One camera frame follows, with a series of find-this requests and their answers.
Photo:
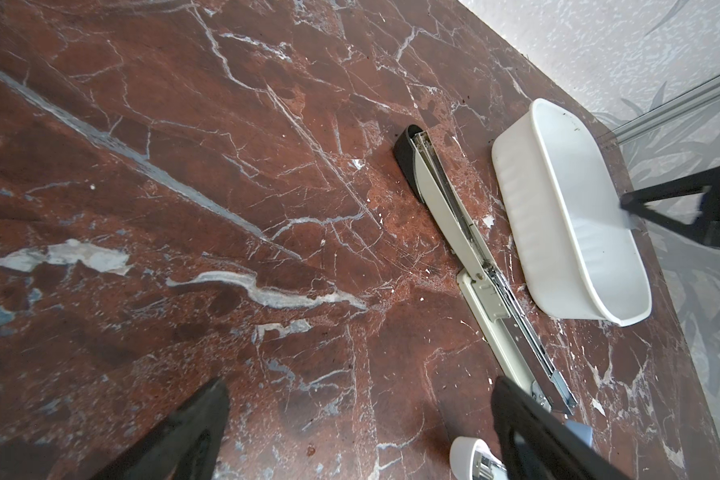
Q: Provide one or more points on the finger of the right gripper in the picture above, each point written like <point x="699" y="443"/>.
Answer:
<point x="688" y="206"/>

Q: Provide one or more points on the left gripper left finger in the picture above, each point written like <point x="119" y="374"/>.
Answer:
<point x="184" y="445"/>

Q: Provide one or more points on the white oval tray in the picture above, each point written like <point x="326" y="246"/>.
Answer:
<point x="577" y="252"/>

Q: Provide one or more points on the small white stapler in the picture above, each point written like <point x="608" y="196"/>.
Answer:
<point x="470" y="458"/>

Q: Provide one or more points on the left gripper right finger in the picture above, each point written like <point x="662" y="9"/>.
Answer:
<point x="535" y="445"/>

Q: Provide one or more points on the large beige black stapler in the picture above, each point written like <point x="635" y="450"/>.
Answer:
<point x="502" y="320"/>

